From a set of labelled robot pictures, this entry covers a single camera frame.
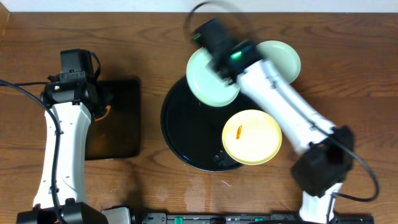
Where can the yellow plate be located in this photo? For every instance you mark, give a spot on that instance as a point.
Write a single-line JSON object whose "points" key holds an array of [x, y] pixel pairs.
{"points": [[251, 137]]}

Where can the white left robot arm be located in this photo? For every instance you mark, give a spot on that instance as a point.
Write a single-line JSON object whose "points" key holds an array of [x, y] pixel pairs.
{"points": [[61, 197]]}

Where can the pale green plate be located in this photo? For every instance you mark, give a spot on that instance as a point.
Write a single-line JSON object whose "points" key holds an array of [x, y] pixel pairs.
{"points": [[284, 57]]}

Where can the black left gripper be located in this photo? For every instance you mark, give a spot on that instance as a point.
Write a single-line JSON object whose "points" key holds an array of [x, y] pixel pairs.
{"points": [[101, 101]]}

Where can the round black tray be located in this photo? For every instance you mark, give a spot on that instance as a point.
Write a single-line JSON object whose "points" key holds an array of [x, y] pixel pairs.
{"points": [[193, 130]]}

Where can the green plate with ketchup stain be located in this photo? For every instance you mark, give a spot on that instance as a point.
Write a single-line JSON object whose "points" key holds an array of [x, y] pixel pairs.
{"points": [[205, 84]]}

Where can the orange green scrub sponge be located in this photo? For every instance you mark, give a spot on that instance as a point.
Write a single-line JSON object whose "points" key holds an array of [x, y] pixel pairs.
{"points": [[107, 110]]}

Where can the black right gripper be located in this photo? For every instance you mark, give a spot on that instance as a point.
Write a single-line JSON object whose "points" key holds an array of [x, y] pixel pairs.
{"points": [[211, 65]]}

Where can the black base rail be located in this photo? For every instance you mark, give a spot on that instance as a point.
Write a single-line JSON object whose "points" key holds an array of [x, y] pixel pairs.
{"points": [[163, 218]]}

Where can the rectangular black water tray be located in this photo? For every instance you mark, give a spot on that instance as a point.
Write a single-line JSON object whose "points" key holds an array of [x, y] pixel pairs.
{"points": [[118, 134]]}

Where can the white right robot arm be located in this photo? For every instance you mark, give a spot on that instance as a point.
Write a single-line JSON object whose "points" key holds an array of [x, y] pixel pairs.
{"points": [[324, 150]]}

